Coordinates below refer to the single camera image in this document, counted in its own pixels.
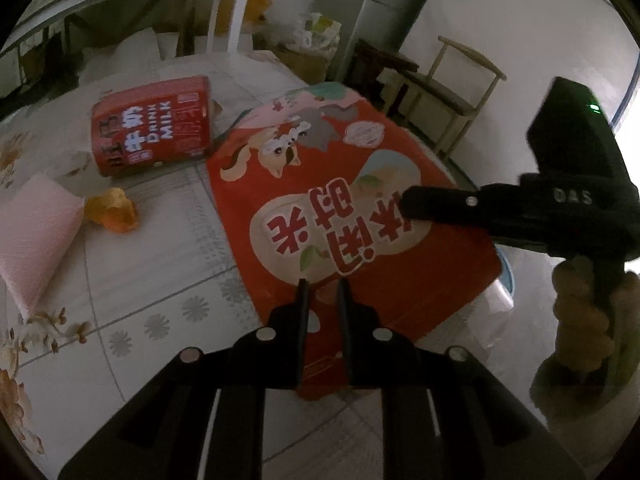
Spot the floral tablecloth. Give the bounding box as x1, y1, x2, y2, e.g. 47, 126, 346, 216
0, 49, 511, 480

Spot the pink sponge cloth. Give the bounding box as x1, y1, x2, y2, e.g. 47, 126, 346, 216
1, 174, 85, 318

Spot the orange peel piece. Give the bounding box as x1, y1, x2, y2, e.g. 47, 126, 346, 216
85, 188, 139, 234

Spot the right hand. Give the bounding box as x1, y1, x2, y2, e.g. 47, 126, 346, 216
552, 257, 639, 374

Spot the white plastic bag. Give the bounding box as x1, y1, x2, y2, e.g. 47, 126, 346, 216
288, 12, 342, 61

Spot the wooden chair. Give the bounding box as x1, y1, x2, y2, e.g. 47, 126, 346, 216
382, 36, 508, 162

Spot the blue plastic basin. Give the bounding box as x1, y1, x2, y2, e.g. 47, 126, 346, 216
496, 247, 515, 296

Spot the red snack bag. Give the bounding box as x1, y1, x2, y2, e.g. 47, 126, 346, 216
207, 82, 501, 401

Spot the grey refrigerator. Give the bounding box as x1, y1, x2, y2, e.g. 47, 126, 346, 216
314, 0, 452, 82

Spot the orange plastic bag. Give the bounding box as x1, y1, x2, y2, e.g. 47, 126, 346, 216
215, 0, 272, 36

